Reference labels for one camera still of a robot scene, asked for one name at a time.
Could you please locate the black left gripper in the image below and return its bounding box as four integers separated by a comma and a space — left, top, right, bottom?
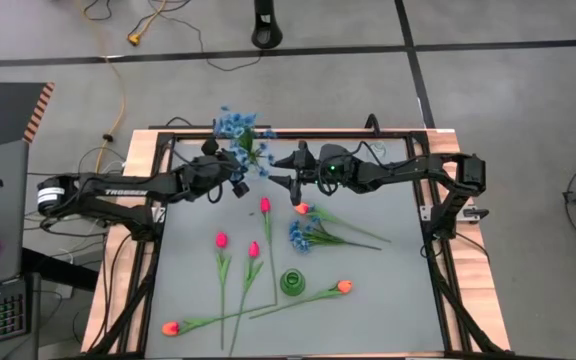
180, 149, 247, 201

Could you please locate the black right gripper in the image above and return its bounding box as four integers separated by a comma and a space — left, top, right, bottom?
268, 141, 354, 207

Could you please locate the blue artificial flower bunch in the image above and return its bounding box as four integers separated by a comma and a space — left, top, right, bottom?
212, 104, 278, 180
288, 217, 383, 254

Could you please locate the orange artificial tulip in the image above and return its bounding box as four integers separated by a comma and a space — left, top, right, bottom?
248, 279, 354, 320
293, 201, 393, 245
161, 301, 278, 337

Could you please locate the red artificial tulip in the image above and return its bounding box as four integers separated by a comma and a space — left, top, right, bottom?
227, 240, 265, 357
259, 196, 279, 306
215, 231, 233, 351

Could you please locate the clear glass vase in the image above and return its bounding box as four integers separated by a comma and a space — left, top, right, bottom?
367, 140, 390, 162
245, 155, 267, 182

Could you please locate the green patterned glass vase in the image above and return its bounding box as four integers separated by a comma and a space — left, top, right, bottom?
279, 268, 307, 298

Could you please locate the black pole base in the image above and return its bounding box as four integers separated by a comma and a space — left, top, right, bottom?
250, 0, 284, 50

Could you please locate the black mat orange striped edge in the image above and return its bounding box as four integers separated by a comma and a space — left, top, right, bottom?
0, 81, 56, 153

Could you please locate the black aluminium table frame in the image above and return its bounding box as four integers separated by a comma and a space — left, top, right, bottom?
85, 128, 512, 360

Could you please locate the black cable loop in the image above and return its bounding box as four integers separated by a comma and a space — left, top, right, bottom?
165, 115, 195, 130

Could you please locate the black floor cable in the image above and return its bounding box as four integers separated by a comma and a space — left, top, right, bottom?
140, 0, 264, 72

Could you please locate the yellow hanging cable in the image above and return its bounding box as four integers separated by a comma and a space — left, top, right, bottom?
81, 0, 127, 174

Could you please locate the yellow plug cable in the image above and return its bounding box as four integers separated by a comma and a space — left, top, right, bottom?
126, 0, 169, 48

